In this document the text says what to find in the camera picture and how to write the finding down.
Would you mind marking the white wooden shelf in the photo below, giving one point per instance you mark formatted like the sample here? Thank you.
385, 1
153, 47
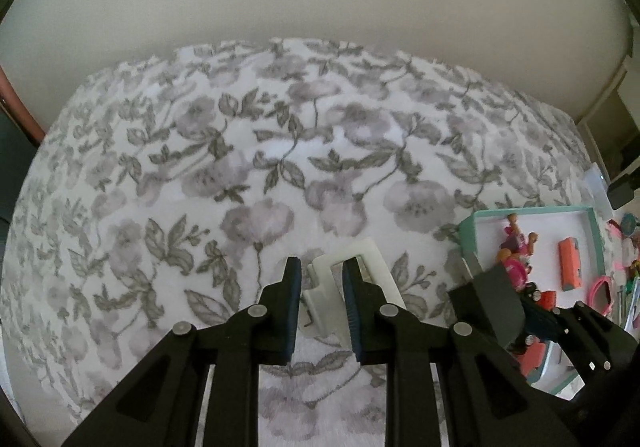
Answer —
615, 102

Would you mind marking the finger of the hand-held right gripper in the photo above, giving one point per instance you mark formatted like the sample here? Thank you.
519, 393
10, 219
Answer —
542, 322
595, 332

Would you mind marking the pink smartwatch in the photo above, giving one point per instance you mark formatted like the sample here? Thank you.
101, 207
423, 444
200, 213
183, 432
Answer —
597, 289

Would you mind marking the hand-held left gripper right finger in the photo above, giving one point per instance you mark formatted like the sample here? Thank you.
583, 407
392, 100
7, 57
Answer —
352, 307

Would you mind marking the coral blue toy case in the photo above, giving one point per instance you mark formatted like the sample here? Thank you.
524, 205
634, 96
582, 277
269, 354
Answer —
569, 262

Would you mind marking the coral blue toy knife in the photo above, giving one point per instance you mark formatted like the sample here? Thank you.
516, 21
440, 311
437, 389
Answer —
532, 359

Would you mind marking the teal round container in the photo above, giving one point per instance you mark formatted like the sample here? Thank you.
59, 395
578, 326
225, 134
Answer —
628, 224

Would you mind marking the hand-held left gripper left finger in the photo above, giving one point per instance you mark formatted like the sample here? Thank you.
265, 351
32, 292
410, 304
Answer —
292, 307

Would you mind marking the dark glass cabinet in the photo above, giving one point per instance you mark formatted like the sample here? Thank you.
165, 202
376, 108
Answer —
10, 152

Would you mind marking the pink dog toy figure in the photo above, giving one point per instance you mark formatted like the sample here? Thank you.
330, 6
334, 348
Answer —
515, 272

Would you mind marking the reddish brown board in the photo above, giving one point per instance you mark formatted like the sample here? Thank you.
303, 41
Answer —
20, 102

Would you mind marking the white plastic holder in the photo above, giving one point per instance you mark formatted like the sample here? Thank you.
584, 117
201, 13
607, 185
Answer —
322, 297

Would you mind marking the white router box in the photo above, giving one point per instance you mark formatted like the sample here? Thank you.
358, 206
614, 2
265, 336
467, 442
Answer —
595, 187

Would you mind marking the black power adapter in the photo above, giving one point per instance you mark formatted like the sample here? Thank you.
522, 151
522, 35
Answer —
625, 189

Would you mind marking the red tube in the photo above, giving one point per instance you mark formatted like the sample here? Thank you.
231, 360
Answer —
549, 299

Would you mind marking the silver framed tablet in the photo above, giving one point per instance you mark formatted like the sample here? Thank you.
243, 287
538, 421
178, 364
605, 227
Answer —
632, 302

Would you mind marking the teal rimmed white tray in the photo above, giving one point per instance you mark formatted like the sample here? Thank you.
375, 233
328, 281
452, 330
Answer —
545, 227

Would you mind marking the black charger cube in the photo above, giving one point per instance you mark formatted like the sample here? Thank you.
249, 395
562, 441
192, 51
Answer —
490, 302

